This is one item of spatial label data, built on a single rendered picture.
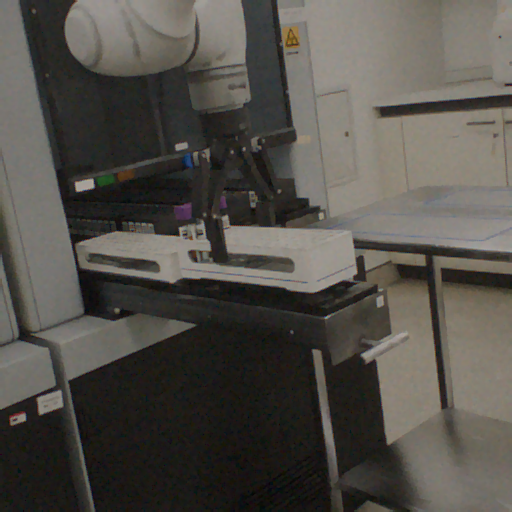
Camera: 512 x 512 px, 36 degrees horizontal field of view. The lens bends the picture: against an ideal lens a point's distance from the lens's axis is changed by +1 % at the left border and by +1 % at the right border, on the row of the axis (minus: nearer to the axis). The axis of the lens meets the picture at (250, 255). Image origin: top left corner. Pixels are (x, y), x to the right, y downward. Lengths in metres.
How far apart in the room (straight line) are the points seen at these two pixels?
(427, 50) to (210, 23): 3.22
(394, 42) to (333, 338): 3.10
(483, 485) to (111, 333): 0.79
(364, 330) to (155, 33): 0.49
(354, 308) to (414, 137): 2.74
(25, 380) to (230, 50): 0.63
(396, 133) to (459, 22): 0.78
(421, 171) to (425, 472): 2.27
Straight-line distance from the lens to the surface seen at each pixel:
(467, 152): 3.65
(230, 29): 1.15
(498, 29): 3.55
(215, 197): 1.16
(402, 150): 3.84
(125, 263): 1.46
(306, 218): 1.75
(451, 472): 1.73
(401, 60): 4.10
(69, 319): 1.50
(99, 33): 1.01
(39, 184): 1.45
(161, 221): 1.57
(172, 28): 1.02
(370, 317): 1.12
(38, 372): 1.38
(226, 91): 1.15
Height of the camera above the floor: 1.14
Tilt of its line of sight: 13 degrees down
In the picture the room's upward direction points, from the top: 9 degrees counter-clockwise
